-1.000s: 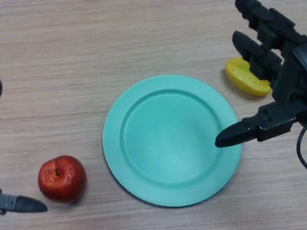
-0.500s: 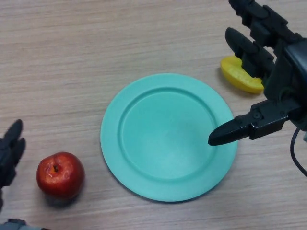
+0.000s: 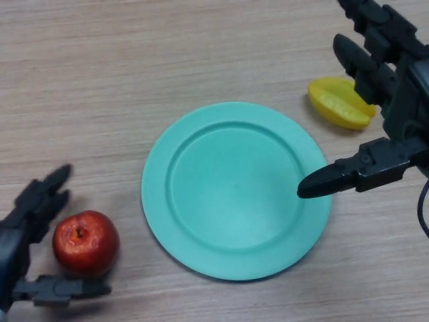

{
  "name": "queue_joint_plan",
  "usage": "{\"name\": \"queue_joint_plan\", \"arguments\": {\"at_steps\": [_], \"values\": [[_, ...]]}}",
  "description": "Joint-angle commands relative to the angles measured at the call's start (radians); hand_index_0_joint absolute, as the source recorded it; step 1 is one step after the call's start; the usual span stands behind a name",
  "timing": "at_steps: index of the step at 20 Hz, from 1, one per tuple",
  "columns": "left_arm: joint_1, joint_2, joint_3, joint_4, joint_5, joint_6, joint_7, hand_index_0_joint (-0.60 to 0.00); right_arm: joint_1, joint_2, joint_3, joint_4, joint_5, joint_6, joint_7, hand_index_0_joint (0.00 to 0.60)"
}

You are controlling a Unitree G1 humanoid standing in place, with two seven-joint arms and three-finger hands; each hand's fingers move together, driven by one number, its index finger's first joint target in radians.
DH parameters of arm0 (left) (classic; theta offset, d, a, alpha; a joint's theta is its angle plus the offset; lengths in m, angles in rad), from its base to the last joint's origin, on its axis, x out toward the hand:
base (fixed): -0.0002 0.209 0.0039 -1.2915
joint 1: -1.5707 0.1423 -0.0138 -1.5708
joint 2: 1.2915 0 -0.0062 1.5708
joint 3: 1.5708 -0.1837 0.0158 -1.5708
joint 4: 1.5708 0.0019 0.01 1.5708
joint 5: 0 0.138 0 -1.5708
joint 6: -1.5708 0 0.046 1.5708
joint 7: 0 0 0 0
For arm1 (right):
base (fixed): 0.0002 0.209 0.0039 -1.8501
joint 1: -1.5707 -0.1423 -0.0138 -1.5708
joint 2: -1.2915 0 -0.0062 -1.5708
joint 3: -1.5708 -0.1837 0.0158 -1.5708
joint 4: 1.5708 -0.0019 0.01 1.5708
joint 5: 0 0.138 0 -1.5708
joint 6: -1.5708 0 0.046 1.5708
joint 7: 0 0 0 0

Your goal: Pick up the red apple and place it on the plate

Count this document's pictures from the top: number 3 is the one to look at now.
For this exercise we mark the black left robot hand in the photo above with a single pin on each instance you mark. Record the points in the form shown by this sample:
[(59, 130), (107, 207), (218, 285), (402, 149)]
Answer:
[(15, 245)]

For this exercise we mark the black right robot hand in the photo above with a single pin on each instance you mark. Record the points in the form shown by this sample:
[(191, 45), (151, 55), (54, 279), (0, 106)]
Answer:
[(409, 107)]

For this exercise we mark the red apple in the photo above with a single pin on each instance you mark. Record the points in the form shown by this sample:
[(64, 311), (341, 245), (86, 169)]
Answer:
[(87, 246)]

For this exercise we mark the green round plate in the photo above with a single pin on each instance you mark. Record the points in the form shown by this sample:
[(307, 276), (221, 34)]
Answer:
[(234, 198)]

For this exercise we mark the yellow starfruit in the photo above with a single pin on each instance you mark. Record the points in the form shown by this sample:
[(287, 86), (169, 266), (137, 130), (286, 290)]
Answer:
[(335, 104)]

